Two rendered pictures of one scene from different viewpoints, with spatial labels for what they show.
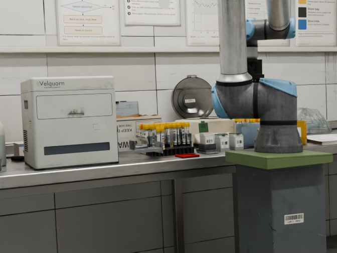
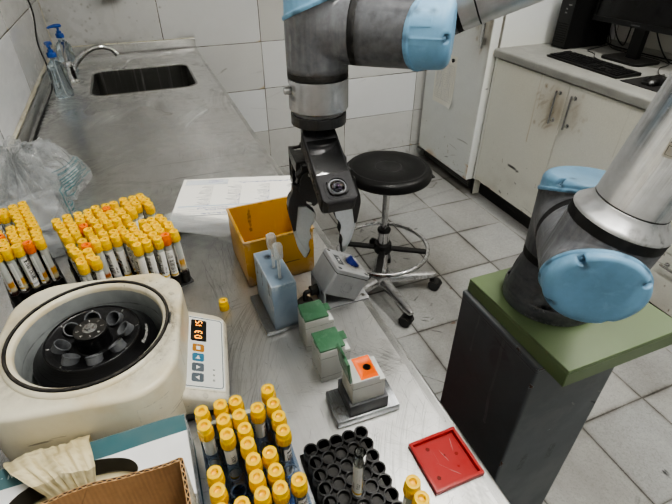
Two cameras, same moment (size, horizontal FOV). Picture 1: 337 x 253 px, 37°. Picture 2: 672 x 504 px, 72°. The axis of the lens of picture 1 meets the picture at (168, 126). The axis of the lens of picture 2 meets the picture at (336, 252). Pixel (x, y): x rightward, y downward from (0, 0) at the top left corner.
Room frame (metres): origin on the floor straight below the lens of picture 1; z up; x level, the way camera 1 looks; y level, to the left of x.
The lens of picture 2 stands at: (1.96, 0.26, 1.43)
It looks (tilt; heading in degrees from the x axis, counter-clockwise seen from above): 36 degrees down; 271
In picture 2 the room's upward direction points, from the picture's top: straight up
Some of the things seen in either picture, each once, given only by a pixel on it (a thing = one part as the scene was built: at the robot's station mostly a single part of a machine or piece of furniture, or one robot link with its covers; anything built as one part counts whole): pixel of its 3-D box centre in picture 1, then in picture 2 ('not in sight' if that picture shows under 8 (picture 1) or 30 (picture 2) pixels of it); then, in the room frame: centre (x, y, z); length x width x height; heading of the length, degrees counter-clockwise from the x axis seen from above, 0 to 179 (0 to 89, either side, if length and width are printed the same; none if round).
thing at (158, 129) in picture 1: (169, 139); (361, 483); (1.94, 0.00, 0.93); 0.17 x 0.09 x 0.11; 113
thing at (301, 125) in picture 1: (284, 133); (270, 239); (2.10, -0.48, 0.92); 0.13 x 0.13 x 0.10; 25
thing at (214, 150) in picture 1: (207, 148); (362, 395); (1.93, -0.15, 0.89); 0.09 x 0.05 x 0.04; 21
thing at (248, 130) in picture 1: (248, 135); (276, 290); (2.07, -0.33, 0.92); 0.10 x 0.07 x 0.10; 116
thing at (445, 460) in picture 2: (186, 155); (445, 459); (1.83, -0.06, 0.88); 0.07 x 0.07 x 0.01; 23
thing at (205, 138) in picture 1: (206, 140); (362, 382); (1.93, -0.15, 0.92); 0.05 x 0.04 x 0.06; 21
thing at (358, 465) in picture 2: (171, 140); (358, 477); (1.94, -0.01, 0.93); 0.01 x 0.01 x 0.10
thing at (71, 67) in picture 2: not in sight; (91, 59); (3.06, -1.81, 0.94); 0.24 x 0.17 x 0.14; 23
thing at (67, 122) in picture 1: (71, 120); not in sight; (1.80, 0.34, 1.03); 0.31 x 0.27 x 0.30; 113
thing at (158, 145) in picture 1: (132, 147); not in sight; (1.79, 0.13, 0.92); 0.21 x 0.07 x 0.05; 113
